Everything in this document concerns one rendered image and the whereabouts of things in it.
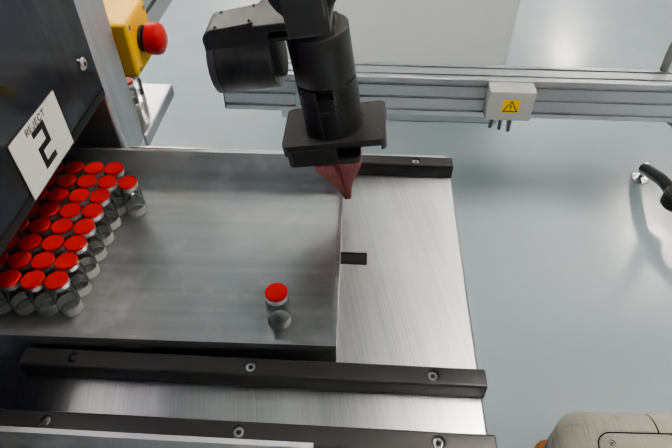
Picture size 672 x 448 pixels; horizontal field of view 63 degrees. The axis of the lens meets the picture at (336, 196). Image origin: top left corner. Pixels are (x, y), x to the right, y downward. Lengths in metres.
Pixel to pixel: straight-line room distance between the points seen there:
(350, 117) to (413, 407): 0.26
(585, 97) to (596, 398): 0.78
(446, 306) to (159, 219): 0.33
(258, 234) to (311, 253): 0.07
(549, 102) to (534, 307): 0.58
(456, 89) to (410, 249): 0.99
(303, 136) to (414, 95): 1.02
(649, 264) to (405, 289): 1.47
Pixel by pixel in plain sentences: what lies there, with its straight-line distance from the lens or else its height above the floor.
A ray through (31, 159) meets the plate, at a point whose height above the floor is 1.02.
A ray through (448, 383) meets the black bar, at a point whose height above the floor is 0.90.
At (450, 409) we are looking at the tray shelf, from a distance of 0.51.
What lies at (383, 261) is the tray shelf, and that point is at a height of 0.88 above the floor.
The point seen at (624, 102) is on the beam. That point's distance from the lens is 1.71.
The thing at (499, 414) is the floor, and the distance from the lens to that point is 1.52.
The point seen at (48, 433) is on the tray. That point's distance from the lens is 0.50.
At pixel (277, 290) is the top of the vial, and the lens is 0.51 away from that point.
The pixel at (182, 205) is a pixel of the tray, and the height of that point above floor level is 0.88.
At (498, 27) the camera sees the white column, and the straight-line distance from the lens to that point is 2.15.
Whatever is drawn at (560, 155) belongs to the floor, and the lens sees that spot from 2.28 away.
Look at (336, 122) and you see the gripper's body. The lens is 0.52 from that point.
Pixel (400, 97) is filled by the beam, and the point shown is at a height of 0.49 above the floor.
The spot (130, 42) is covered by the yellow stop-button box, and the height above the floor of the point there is 1.01.
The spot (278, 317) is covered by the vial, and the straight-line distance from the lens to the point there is 0.52.
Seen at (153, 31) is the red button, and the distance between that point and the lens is 0.74.
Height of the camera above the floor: 1.33
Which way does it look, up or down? 43 degrees down
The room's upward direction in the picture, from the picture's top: straight up
